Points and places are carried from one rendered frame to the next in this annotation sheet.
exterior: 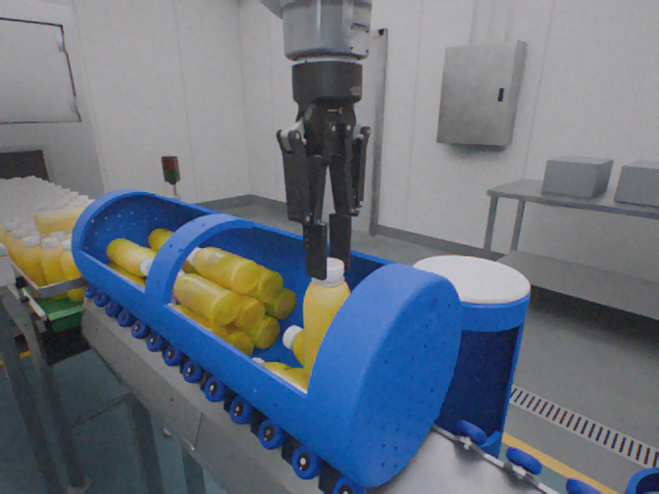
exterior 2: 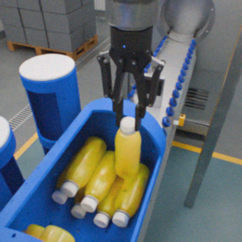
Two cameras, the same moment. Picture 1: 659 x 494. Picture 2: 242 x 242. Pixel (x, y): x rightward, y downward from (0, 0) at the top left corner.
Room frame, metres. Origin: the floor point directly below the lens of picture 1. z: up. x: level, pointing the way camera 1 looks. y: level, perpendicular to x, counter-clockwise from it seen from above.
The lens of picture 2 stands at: (0.62, 0.39, 1.61)
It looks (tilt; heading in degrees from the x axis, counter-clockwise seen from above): 41 degrees down; 249
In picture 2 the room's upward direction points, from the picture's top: straight up
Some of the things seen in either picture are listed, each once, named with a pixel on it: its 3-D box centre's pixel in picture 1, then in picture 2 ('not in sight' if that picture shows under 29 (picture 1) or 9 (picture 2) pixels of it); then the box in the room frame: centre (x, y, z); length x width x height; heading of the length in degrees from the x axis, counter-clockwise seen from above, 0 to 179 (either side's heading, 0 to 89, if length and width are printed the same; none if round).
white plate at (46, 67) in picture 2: not in sight; (47, 66); (0.55, -0.80, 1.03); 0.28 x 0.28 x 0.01
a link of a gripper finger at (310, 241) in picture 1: (305, 231); (147, 108); (0.41, 0.02, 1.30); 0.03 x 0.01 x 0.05; 138
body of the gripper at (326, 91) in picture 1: (327, 110); (130, 48); (0.45, 0.00, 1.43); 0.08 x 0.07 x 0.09; 138
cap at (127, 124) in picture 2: (328, 269); (128, 124); (0.44, 0.00, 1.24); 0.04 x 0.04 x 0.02
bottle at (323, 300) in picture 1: (328, 330); (127, 150); (0.44, 0.00, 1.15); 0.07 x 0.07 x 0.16
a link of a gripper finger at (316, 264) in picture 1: (316, 250); (138, 116); (0.43, 0.01, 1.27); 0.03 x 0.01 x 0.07; 48
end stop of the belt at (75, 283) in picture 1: (119, 271); not in sight; (1.09, 0.63, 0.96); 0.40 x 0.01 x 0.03; 138
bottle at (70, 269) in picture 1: (76, 272); not in sight; (1.04, 0.73, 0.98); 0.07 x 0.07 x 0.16
